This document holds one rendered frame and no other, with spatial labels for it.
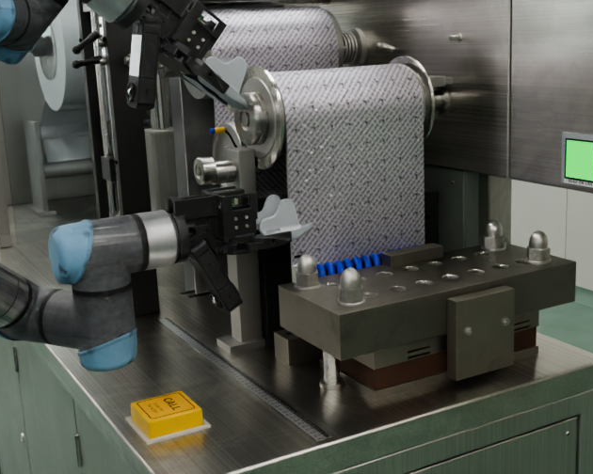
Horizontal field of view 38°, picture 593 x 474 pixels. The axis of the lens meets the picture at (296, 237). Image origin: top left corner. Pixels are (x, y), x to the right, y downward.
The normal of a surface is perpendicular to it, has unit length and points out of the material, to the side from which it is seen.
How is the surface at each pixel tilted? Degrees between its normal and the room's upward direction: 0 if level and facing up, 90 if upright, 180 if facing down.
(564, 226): 90
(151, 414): 0
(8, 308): 109
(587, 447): 90
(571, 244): 90
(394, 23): 90
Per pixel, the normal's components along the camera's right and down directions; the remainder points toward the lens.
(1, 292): 0.89, 0.13
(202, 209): 0.48, 0.18
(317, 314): -0.87, 0.15
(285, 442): -0.04, -0.97
